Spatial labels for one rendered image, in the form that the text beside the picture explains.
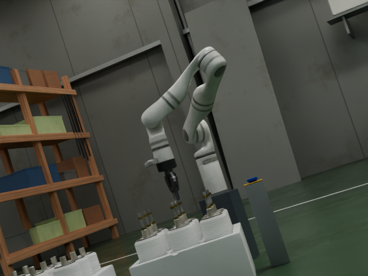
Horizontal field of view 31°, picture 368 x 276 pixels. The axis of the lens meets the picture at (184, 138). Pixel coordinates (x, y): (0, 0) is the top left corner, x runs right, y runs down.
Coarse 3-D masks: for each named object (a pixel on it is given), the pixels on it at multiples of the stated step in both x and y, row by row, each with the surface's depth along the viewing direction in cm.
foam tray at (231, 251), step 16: (240, 224) 252; (224, 240) 217; (240, 240) 216; (176, 256) 218; (192, 256) 218; (208, 256) 217; (224, 256) 217; (240, 256) 216; (144, 272) 219; (160, 272) 218; (176, 272) 218; (192, 272) 217; (208, 272) 217; (224, 272) 216; (240, 272) 216
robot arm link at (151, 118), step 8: (160, 104) 249; (168, 104) 249; (144, 112) 249; (152, 112) 248; (160, 112) 248; (168, 112) 250; (144, 120) 248; (152, 120) 247; (160, 120) 249; (152, 128) 253
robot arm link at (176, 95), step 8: (208, 48) 250; (200, 56) 249; (192, 64) 250; (184, 72) 250; (192, 72) 252; (184, 80) 250; (176, 88) 249; (184, 88) 250; (168, 96) 249; (176, 96) 249; (184, 96) 250; (176, 104) 250
